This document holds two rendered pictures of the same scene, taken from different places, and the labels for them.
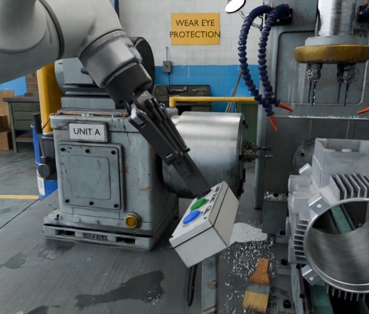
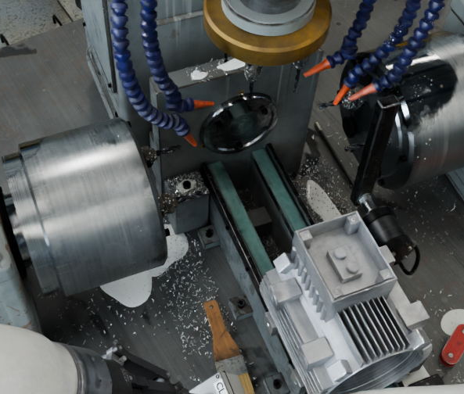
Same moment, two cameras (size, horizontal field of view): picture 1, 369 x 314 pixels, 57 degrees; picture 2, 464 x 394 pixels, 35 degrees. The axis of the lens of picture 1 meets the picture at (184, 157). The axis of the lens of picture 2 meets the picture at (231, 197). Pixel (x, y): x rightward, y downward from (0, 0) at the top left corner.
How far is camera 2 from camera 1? 0.83 m
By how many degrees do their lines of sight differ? 51
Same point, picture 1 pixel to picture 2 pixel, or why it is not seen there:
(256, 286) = (227, 363)
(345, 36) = (299, 17)
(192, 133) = (80, 232)
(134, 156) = not seen: outside the picture
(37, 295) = not seen: outside the picture
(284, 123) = (186, 93)
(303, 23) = not seen: outside the picture
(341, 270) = not seen: hidden behind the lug
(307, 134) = (222, 95)
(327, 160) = (335, 306)
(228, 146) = (147, 231)
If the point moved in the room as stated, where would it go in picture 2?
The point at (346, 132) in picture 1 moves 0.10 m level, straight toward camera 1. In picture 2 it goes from (280, 76) to (293, 120)
